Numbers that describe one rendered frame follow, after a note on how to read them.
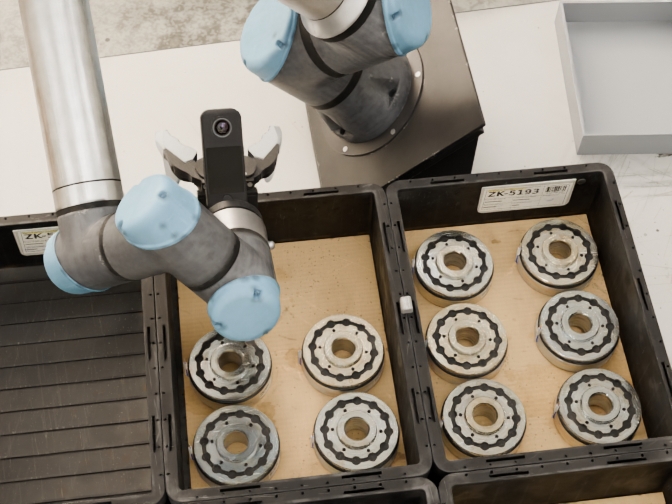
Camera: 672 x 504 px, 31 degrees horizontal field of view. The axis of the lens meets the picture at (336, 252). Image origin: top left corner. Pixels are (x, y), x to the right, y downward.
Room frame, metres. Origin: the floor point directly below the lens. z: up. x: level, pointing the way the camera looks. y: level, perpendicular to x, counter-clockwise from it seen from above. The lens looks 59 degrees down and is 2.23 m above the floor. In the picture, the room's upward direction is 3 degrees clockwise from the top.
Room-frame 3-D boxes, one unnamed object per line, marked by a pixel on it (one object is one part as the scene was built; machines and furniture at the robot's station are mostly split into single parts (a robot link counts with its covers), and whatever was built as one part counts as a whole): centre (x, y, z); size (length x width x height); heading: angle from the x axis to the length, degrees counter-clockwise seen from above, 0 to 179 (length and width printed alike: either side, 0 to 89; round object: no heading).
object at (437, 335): (0.71, -0.17, 0.86); 0.10 x 0.10 x 0.01
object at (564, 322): (0.74, -0.31, 0.86); 0.05 x 0.05 x 0.01
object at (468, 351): (0.71, -0.17, 0.86); 0.05 x 0.05 x 0.01
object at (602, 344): (0.74, -0.31, 0.86); 0.10 x 0.10 x 0.01
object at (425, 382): (0.73, -0.24, 0.92); 0.40 x 0.30 x 0.02; 9
